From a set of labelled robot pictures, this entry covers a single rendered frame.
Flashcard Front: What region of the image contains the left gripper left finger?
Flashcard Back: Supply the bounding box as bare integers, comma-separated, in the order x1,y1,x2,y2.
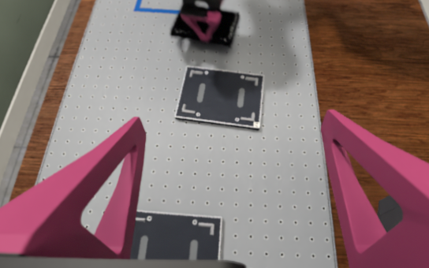
0,117,147,259

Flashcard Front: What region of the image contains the blue tape outline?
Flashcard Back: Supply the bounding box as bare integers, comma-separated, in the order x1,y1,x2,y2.
134,0,180,14

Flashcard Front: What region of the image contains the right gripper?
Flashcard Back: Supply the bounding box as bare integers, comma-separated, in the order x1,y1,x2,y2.
181,0,226,43

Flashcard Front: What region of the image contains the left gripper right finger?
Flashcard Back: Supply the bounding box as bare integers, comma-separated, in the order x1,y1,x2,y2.
321,110,429,268

